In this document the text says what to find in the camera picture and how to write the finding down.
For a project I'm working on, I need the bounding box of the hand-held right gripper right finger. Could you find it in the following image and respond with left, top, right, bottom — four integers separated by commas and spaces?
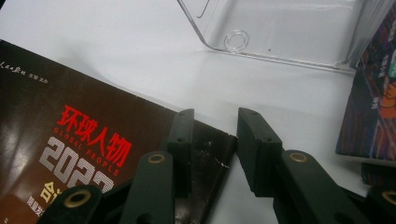
236, 106, 372, 224

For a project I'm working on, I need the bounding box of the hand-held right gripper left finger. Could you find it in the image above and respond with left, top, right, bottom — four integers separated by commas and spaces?
120, 107, 195, 224

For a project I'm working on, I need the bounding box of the purple magazine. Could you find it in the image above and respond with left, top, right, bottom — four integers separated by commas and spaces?
335, 3, 396, 164

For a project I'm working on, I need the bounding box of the clear acrylic book rack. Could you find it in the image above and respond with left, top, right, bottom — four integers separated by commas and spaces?
176, 0, 396, 76

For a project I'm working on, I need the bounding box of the dark brown magazine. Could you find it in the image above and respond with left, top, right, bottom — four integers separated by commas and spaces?
0, 38, 239, 224

